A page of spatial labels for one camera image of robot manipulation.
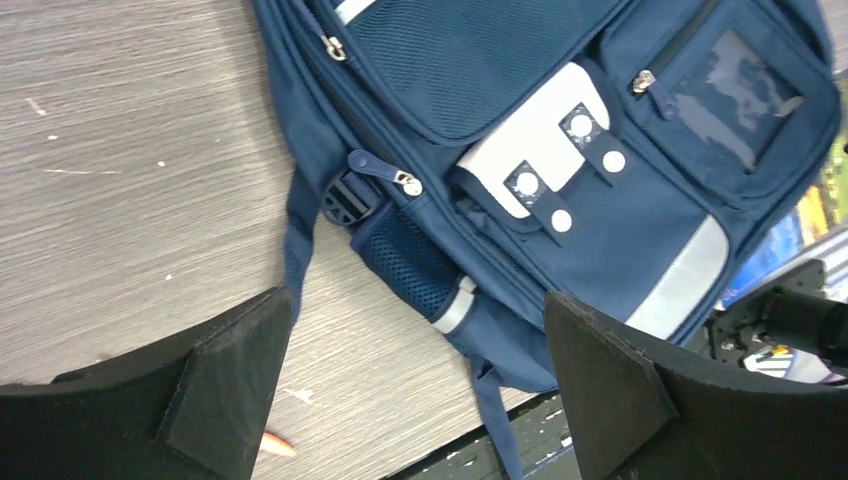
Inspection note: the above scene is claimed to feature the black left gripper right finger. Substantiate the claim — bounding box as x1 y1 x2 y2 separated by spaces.
544 292 847 479

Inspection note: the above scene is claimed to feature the navy blue backpack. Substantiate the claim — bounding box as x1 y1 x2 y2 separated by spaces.
253 1 841 479

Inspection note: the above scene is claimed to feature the orange pen right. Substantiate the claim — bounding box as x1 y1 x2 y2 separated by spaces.
260 431 297 458

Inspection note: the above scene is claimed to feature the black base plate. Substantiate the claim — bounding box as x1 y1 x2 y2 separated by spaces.
386 391 581 480

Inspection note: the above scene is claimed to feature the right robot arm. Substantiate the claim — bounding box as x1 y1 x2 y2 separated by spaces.
689 259 847 387

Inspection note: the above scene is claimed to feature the Animal Farm book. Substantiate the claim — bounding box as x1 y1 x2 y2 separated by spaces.
719 133 847 308

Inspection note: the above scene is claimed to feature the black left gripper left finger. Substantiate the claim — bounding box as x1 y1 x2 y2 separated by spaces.
1 287 292 479

